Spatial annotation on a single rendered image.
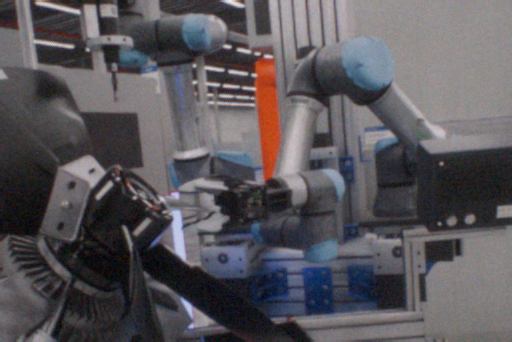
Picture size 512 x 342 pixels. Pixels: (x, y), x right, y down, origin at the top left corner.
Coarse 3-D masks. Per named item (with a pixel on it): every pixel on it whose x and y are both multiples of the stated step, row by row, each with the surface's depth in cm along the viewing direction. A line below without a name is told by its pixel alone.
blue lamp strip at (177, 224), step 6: (174, 210) 121; (174, 216) 121; (180, 216) 121; (174, 222) 121; (180, 222) 121; (174, 228) 121; (180, 228) 121; (174, 234) 121; (180, 234) 121; (180, 240) 122; (180, 246) 122; (180, 252) 122; (186, 306) 124; (192, 324) 124
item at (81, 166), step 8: (80, 160) 81; (88, 160) 81; (64, 168) 79; (72, 168) 80; (80, 168) 80; (88, 168) 81; (96, 168) 81; (80, 176) 79; (88, 176) 80; (96, 176) 80
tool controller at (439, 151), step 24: (432, 144) 118; (456, 144) 117; (480, 144) 115; (504, 144) 113; (432, 168) 114; (456, 168) 113; (480, 168) 113; (504, 168) 113; (432, 192) 116; (456, 192) 115; (480, 192) 115; (504, 192) 116; (432, 216) 118; (456, 216) 118; (480, 216) 118; (504, 216) 118
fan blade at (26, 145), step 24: (0, 120) 61; (0, 144) 60; (24, 144) 63; (0, 168) 59; (24, 168) 62; (48, 168) 65; (0, 192) 59; (24, 192) 62; (48, 192) 66; (0, 216) 60; (24, 216) 62
